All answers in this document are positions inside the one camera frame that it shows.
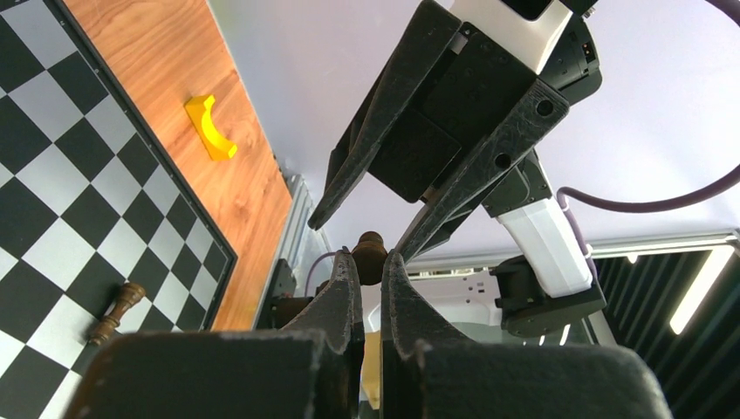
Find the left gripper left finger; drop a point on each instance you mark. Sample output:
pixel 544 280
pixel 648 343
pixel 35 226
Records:
pixel 310 368

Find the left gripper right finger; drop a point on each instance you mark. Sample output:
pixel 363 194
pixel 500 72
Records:
pixel 429 369

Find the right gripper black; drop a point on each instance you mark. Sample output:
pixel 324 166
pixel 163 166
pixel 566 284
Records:
pixel 444 91

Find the dark brown chess piece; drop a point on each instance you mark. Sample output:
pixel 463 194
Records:
pixel 129 295
pixel 369 256

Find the folding chess board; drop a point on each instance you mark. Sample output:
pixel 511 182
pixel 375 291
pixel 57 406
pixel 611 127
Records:
pixel 88 203

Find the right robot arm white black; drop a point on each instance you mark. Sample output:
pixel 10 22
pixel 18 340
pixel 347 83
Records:
pixel 552 283

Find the yellow plastic block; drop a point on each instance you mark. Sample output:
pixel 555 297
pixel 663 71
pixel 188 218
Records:
pixel 199 110

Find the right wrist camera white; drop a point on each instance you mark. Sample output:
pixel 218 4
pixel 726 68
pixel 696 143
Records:
pixel 530 41

